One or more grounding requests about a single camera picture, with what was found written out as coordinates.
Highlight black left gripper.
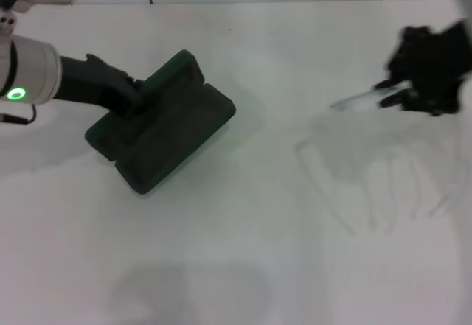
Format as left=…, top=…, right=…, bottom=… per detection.
left=55, top=52, right=148, bottom=120

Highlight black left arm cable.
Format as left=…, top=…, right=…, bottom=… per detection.
left=0, top=102, right=38, bottom=125

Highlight dark green glasses case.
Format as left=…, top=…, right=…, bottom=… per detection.
left=83, top=49, right=237, bottom=196

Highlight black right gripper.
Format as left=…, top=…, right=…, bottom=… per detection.
left=374, top=18, right=472, bottom=117

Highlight clear transparent glasses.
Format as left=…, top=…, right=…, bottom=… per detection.
left=330, top=81, right=412, bottom=114

